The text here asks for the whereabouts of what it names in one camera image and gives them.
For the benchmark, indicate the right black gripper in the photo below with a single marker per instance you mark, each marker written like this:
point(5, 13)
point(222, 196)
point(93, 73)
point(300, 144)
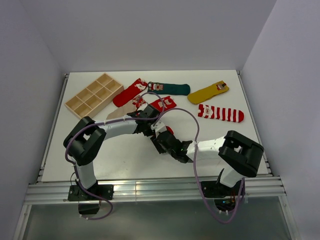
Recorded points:
point(157, 145)

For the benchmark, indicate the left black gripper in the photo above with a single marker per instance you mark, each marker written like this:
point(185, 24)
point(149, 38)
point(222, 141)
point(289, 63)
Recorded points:
point(149, 133)

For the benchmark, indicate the red sock with santa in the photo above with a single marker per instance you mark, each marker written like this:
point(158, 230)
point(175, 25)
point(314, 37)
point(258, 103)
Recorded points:
point(169, 129)

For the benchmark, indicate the wooden compartment tray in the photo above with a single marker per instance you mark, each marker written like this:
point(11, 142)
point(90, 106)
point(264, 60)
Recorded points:
point(95, 97)

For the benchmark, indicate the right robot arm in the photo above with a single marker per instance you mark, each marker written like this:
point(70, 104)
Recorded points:
point(241, 154)

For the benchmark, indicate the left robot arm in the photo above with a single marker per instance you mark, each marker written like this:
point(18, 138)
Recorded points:
point(83, 143)

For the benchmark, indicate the beige sock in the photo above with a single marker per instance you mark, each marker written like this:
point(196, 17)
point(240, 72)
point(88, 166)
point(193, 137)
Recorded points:
point(128, 107)

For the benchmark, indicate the red sock centre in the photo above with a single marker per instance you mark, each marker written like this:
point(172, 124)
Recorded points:
point(165, 104)

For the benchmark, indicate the dark green sock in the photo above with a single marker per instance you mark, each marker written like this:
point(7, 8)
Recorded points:
point(168, 88)

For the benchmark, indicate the red sock upper left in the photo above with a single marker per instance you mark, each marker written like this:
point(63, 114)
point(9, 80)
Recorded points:
point(130, 92)

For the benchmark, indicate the red white striped sock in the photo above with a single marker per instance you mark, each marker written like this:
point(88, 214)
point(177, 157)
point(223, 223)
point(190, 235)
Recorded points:
point(220, 113)

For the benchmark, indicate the yellow sock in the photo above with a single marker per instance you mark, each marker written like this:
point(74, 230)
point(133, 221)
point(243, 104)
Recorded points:
point(208, 92)

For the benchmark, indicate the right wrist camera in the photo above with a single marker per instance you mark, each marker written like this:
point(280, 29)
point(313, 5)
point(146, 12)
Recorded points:
point(158, 127)

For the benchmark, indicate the aluminium front rail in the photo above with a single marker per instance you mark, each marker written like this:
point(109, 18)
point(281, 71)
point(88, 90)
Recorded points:
point(177, 189)

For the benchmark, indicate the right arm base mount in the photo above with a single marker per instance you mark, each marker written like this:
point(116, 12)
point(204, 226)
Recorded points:
point(224, 197)

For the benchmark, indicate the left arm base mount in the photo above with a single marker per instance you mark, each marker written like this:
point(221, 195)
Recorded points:
point(89, 200)

